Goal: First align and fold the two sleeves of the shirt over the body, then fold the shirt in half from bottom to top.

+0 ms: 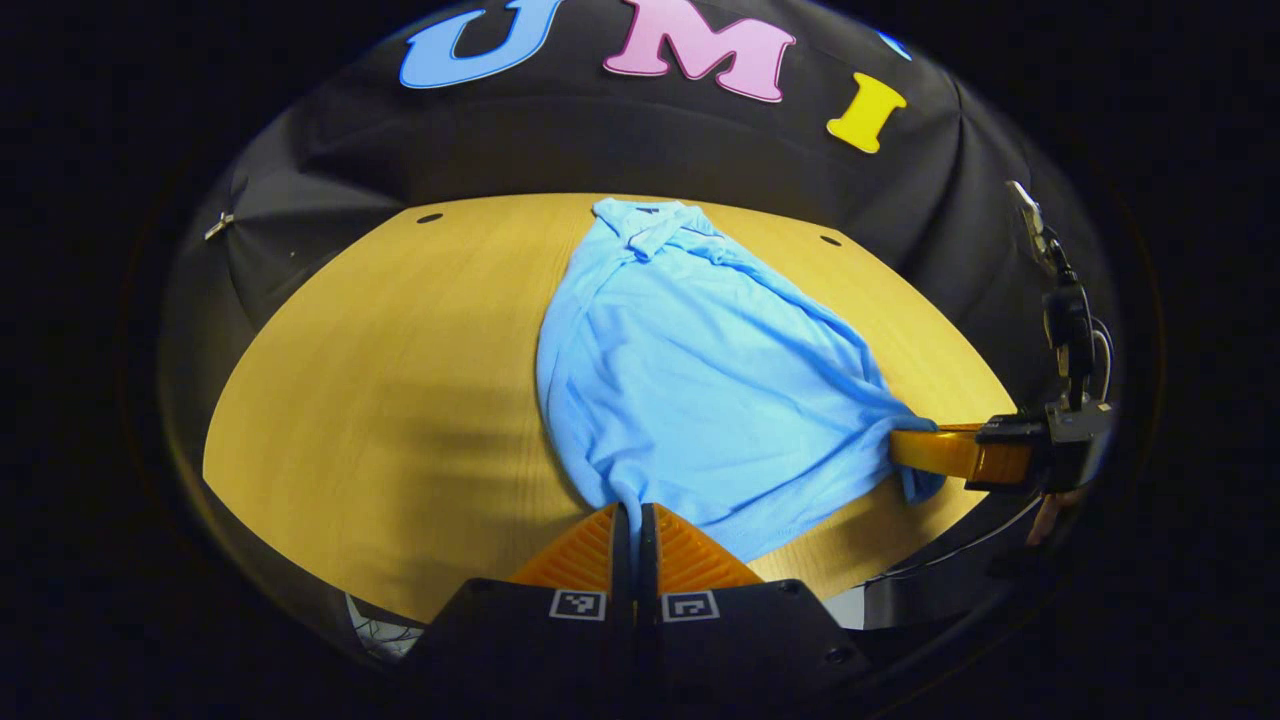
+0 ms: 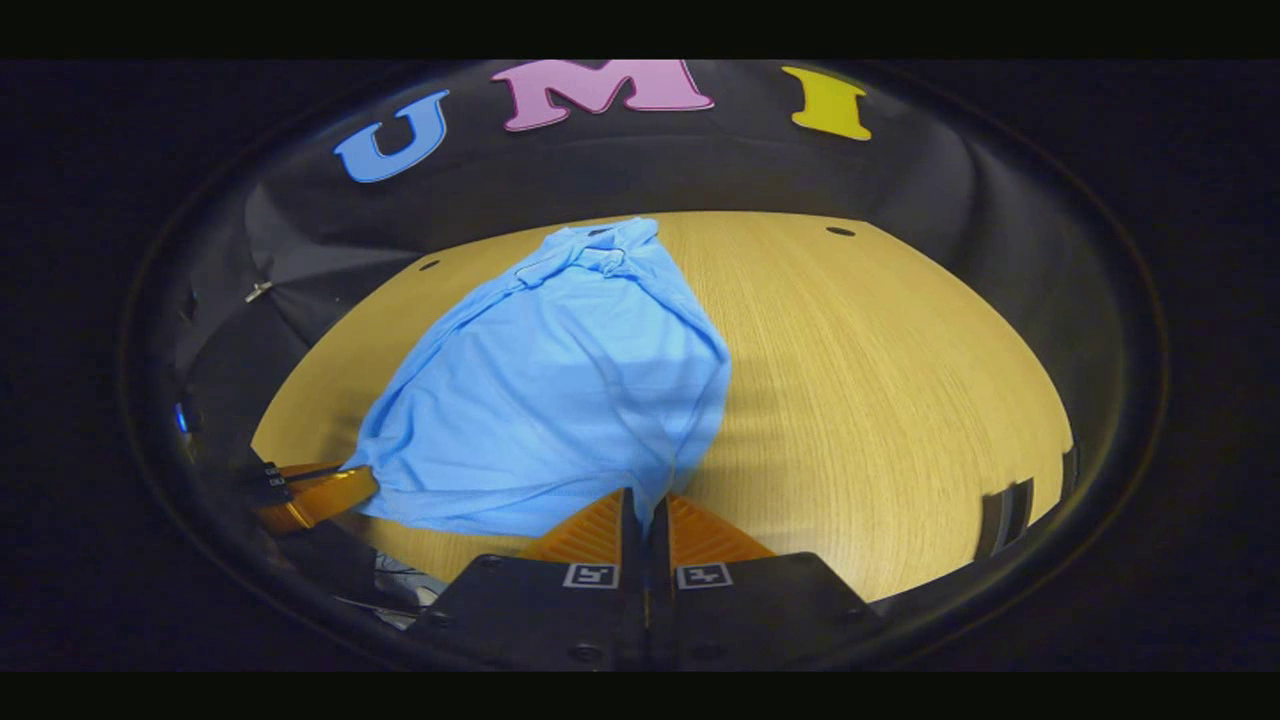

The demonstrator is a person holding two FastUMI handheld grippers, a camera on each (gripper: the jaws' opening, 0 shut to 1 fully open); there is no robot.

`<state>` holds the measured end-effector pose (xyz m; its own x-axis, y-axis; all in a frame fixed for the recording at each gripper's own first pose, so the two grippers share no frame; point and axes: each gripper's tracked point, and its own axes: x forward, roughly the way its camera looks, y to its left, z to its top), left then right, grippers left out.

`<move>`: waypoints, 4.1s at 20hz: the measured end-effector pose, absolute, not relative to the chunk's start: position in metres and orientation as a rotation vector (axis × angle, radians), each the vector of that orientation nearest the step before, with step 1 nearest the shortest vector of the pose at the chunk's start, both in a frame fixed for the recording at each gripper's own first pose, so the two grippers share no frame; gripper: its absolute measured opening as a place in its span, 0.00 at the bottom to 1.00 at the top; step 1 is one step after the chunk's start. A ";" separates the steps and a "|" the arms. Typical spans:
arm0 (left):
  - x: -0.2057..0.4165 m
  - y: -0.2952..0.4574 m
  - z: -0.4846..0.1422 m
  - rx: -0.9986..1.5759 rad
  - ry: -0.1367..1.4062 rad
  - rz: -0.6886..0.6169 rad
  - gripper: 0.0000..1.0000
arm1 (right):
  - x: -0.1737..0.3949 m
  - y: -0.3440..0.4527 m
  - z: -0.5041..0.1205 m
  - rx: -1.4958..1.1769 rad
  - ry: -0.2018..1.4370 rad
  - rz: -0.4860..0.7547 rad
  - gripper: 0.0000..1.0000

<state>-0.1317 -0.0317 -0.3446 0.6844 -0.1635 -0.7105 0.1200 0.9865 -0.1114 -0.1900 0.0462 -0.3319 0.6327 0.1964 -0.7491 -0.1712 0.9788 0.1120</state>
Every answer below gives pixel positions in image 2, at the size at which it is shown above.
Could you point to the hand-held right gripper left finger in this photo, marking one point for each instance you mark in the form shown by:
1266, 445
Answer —
560, 610

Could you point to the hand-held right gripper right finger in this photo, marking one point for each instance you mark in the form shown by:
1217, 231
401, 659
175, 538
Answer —
740, 610

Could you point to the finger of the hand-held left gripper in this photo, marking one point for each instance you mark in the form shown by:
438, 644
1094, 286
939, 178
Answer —
320, 500
285, 472

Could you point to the light blue T-shirt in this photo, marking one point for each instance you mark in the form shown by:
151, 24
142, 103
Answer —
560, 400

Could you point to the white cloth clip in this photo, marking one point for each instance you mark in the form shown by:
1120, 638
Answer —
258, 291

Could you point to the black backdrop cloth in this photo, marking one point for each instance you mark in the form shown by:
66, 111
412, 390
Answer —
900, 170

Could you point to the black table edge bracket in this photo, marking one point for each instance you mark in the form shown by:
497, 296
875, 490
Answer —
1005, 520

